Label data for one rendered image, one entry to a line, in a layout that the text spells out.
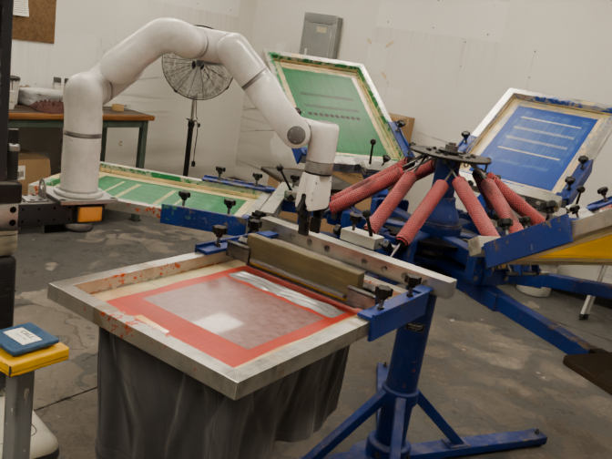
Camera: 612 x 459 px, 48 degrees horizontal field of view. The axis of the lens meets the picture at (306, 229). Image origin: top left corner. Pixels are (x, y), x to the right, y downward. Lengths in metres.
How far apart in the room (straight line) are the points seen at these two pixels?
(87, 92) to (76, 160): 0.18
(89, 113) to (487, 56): 4.62
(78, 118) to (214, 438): 0.85
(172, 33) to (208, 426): 0.92
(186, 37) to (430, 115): 4.65
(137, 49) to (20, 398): 0.85
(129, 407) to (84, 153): 0.64
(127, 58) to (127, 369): 0.75
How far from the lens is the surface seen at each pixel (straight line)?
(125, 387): 1.71
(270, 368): 1.36
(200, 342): 1.50
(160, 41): 1.75
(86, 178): 1.85
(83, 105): 1.81
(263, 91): 1.74
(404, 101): 6.34
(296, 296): 1.82
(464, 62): 6.13
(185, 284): 1.82
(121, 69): 1.79
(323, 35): 6.72
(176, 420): 1.60
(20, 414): 1.52
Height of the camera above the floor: 1.60
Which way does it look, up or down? 15 degrees down
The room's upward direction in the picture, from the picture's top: 9 degrees clockwise
